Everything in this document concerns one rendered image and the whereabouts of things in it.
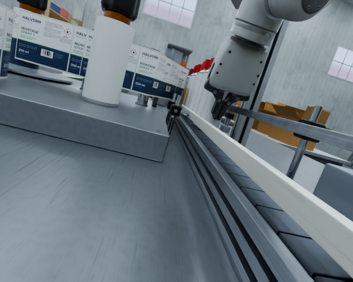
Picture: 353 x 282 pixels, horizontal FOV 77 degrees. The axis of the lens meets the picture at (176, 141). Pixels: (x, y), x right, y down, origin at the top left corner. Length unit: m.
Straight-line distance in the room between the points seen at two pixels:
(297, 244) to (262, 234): 0.02
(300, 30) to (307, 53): 0.98
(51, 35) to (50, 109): 0.46
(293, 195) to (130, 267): 0.13
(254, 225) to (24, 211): 0.18
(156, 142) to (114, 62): 0.24
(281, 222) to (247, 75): 0.35
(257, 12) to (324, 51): 11.33
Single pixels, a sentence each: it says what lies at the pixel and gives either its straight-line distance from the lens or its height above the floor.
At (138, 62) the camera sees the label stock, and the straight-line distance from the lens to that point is 0.78.
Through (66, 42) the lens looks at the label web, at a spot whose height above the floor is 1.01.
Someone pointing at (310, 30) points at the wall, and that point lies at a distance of 11.48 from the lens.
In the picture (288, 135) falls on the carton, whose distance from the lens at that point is 2.32.
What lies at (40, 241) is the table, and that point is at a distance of 0.20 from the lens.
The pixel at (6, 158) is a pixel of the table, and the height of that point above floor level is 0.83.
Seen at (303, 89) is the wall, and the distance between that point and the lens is 11.30.
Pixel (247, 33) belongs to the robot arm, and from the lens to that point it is 0.47.
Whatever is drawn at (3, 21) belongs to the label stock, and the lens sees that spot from 0.62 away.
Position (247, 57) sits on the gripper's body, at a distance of 0.49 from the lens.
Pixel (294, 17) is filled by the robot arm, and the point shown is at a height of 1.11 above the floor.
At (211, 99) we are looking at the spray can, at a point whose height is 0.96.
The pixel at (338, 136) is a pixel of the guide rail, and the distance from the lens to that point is 0.27.
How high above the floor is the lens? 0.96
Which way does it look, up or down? 12 degrees down
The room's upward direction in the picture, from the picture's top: 16 degrees clockwise
